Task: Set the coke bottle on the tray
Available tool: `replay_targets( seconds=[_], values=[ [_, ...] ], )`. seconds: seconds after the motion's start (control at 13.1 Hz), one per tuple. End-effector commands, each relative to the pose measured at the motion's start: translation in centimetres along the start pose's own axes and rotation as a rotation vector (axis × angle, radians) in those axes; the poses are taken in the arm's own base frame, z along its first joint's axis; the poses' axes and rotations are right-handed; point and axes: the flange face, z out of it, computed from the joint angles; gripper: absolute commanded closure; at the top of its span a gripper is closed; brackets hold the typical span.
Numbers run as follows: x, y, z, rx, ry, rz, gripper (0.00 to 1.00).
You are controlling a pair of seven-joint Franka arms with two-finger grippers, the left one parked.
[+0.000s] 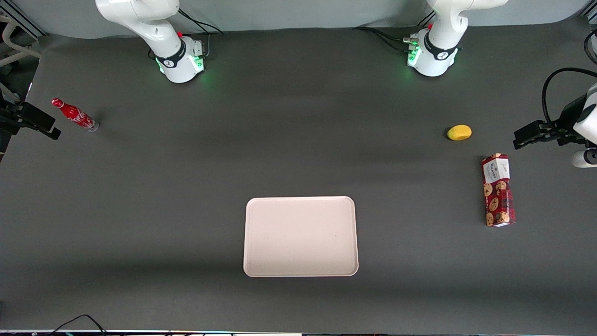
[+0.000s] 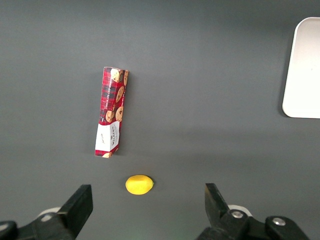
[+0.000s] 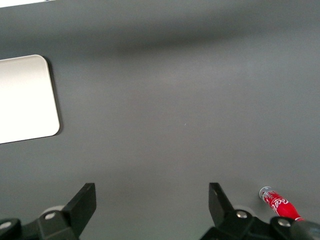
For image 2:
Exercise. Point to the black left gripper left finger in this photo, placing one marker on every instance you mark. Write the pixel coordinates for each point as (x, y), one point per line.
(75, 212)

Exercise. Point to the beige rectangular tray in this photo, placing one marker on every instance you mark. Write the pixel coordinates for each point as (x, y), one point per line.
(305, 75)

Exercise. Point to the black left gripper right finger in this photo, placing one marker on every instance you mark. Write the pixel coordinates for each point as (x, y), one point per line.
(217, 212)

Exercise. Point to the yellow lemon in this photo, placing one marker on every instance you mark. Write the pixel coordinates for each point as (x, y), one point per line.
(138, 185)

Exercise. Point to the red tartan cookie box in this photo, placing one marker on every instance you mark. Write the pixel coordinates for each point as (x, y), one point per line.
(112, 112)

